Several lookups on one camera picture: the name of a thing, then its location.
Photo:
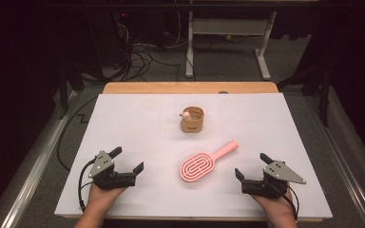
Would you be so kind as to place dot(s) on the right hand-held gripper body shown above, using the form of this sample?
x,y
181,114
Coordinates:
x,y
278,172

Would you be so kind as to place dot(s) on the round wooden holder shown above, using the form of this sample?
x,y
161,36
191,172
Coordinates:
x,y
193,125

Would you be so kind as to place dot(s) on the metal floor rail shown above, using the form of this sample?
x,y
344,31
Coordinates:
x,y
34,167
345,164

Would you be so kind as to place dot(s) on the wooden table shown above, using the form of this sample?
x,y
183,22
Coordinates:
x,y
190,87

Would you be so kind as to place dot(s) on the small beige figurine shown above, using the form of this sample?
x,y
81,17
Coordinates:
x,y
186,115

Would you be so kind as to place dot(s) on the white-framed desk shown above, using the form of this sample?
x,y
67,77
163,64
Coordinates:
x,y
228,27

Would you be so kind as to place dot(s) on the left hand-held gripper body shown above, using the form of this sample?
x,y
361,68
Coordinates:
x,y
103,164

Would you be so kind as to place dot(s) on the pink hairbrush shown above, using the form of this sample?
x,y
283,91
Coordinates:
x,y
198,164

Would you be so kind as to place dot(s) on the yellow ball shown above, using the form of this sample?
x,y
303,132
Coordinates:
x,y
228,37

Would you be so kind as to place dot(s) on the black metal stand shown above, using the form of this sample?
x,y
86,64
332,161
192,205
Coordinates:
x,y
323,95
64,91

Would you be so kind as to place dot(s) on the white table sheet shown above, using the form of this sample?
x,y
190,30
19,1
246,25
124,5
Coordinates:
x,y
158,152

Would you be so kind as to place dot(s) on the person's right hand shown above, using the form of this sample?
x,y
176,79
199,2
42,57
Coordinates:
x,y
274,204

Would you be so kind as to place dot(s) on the person's left hand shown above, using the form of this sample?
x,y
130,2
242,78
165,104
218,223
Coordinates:
x,y
101,196

